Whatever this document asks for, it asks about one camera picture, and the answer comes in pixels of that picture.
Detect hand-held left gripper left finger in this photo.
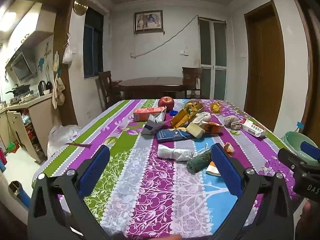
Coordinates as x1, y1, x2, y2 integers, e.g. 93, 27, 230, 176
27, 144, 112, 240

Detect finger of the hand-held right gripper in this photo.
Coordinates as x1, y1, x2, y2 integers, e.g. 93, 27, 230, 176
301, 141, 320, 165
278, 148, 311, 171

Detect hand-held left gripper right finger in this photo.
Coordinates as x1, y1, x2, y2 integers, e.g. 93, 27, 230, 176
211, 143, 294, 240

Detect orange white wrapper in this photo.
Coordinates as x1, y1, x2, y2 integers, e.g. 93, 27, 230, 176
205, 160, 222, 177

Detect green trash bin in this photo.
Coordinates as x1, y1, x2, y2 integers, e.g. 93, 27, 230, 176
281, 131, 320, 167

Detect dark blue box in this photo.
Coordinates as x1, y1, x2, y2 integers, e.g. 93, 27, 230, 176
156, 129, 193, 143

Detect gold foil box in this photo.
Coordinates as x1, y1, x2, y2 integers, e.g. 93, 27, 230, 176
170, 106, 200, 128

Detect white blue carton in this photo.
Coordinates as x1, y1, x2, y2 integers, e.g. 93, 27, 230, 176
142, 114, 167, 136

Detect person's right hand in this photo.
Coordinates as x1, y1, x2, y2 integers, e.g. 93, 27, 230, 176
296, 200, 320, 240

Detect dark green rolled sock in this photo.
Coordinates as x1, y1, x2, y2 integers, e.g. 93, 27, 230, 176
186, 152, 213, 174

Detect orange snack wrapper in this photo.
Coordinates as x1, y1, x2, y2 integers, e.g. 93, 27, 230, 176
201, 121, 224, 135

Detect large white plastic bag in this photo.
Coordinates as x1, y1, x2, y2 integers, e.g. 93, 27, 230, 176
47, 124, 83, 158

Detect white box red label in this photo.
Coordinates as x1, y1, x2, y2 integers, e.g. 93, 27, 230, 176
240, 118, 267, 138

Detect grey cloth ball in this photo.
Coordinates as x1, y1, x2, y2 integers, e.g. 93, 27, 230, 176
223, 115, 242, 131

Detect beige soap bar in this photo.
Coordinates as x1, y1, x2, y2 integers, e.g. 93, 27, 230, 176
186, 122, 206, 138

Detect white rolled cloth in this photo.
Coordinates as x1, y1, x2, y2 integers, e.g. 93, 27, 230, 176
157, 144, 194, 162

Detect white tissue ball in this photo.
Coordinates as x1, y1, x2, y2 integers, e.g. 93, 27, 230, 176
192, 112, 212, 125

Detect crumpled amber wrapper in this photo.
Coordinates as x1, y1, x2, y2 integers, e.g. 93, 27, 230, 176
209, 102, 223, 113

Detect crumpled gold wrapper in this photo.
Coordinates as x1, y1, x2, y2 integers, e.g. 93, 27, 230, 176
184, 100, 205, 112

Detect beige kitchen counter cabinet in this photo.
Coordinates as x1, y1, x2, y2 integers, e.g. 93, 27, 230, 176
0, 92, 59, 163

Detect blue bucket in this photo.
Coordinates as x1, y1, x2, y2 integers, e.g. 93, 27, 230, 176
9, 181, 32, 209

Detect orange carton box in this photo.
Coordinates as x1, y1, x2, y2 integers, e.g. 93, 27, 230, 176
133, 107, 167, 122

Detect dark wooden chair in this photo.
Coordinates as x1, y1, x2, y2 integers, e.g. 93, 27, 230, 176
182, 67, 203, 99
98, 71, 123, 110

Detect hanging beige cloth bags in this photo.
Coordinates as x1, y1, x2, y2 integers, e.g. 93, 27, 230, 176
52, 51, 66, 109

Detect red apple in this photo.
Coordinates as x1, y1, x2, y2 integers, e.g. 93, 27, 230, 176
158, 96, 175, 112

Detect brown wooden door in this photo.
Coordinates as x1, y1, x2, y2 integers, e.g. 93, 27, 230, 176
244, 0, 285, 132

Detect black electric kettle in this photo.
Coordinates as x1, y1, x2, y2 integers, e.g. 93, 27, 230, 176
38, 80, 49, 96

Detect dark wooden dining table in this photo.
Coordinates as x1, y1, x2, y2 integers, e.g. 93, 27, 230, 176
117, 77, 198, 100

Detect black wok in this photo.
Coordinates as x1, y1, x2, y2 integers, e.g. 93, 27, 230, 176
5, 84, 32, 96

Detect frosted glass door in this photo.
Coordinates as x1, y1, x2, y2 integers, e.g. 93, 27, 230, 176
198, 17, 228, 100

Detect hanging white plastic bag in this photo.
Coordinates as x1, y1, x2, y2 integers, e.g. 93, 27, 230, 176
62, 34, 73, 64

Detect dark window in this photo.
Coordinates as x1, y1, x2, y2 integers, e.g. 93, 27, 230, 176
83, 6, 104, 78

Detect steel range hood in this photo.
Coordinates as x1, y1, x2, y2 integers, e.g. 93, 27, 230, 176
6, 51, 38, 83

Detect white upper cabinet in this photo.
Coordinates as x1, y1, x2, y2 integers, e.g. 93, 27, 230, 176
0, 0, 55, 53

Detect wall cable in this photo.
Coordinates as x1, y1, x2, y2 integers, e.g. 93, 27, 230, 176
130, 15, 199, 58

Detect framed wall picture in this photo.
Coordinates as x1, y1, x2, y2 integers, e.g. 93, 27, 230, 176
134, 10, 163, 34

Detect gold wall clock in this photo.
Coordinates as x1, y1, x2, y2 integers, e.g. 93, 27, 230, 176
74, 0, 88, 16

